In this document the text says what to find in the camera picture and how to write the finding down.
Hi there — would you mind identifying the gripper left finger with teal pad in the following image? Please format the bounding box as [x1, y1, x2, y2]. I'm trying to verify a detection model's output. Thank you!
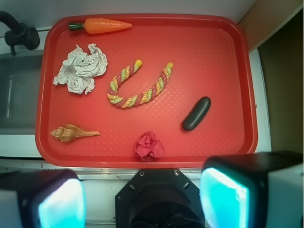
[0, 169, 86, 228]

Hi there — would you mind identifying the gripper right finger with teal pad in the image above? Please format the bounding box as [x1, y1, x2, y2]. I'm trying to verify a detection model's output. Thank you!
[199, 151, 304, 228]

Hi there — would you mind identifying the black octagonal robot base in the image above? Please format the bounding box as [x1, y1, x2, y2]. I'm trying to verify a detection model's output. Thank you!
[115, 169, 205, 228]

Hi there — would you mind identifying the dark green oval stone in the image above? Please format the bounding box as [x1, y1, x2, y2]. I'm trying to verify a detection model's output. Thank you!
[182, 96, 211, 131]

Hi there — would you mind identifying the crumpled red paper ball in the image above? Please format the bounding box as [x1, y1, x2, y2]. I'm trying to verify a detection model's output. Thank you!
[134, 131, 165, 162]

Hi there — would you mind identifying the grey plastic sink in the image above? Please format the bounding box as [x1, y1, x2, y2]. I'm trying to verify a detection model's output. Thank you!
[0, 30, 48, 158]

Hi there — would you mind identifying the crumpled white paper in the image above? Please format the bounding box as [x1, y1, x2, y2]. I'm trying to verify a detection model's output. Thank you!
[53, 43, 108, 95]

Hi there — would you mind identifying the red plastic tray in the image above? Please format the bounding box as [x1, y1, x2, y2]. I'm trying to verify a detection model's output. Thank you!
[35, 14, 257, 169]

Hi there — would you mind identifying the dark grey faucet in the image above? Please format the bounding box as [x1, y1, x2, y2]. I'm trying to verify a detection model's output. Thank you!
[0, 10, 40, 56]

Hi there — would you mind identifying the brown cardboard panel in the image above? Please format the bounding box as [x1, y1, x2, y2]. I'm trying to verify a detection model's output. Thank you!
[238, 0, 304, 52]

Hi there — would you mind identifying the orange toy carrot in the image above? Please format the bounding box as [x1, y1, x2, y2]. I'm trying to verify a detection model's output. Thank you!
[68, 18, 133, 34]

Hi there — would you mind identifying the twisted multicolour rope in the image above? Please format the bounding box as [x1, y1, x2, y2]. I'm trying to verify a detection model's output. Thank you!
[106, 59, 174, 109]

